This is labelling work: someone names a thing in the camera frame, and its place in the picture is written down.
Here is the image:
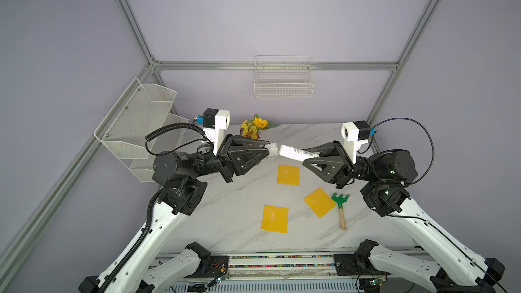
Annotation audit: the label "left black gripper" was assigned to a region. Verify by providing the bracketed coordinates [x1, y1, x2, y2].
[189, 136, 268, 184]

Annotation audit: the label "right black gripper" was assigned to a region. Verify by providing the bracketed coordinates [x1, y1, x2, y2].
[304, 141, 379, 189]

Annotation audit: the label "white glue stick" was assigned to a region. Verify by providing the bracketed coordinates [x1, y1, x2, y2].
[265, 142, 320, 162]

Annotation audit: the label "yellow envelope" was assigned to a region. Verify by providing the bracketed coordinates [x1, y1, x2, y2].
[303, 188, 336, 218]
[277, 165, 300, 186]
[261, 205, 289, 233]

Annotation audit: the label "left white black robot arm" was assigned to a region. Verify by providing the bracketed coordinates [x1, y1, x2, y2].
[79, 134, 278, 292]

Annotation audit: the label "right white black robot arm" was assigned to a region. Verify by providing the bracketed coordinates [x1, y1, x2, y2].
[303, 141, 505, 292]

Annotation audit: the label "yellow artificial flowers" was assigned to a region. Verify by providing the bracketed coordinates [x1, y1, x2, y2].
[240, 114, 280, 140]

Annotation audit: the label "green head wooden hammer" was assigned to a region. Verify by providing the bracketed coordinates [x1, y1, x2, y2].
[331, 193, 350, 231]

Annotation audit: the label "white mesh lower shelf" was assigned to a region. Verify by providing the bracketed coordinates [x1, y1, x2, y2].
[130, 113, 188, 183]

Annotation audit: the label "white mesh shelf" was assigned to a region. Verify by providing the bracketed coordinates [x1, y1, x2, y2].
[94, 78, 177, 160]
[130, 113, 188, 183]

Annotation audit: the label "white mesh upper shelf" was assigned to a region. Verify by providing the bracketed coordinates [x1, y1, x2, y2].
[94, 78, 177, 160]

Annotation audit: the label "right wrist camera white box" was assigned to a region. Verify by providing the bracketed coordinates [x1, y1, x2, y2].
[341, 120, 375, 164]

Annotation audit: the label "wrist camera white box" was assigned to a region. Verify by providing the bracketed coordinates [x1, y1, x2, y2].
[341, 120, 375, 164]
[195, 108, 231, 155]

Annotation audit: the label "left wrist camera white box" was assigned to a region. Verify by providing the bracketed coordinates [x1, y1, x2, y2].
[195, 108, 231, 155]

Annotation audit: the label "white wire wall basket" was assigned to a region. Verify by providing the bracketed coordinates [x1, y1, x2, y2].
[254, 55, 315, 98]

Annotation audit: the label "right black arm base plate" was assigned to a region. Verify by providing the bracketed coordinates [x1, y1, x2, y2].
[333, 254, 389, 277]

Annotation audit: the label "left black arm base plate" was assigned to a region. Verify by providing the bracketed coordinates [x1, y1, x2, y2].
[185, 255, 230, 279]

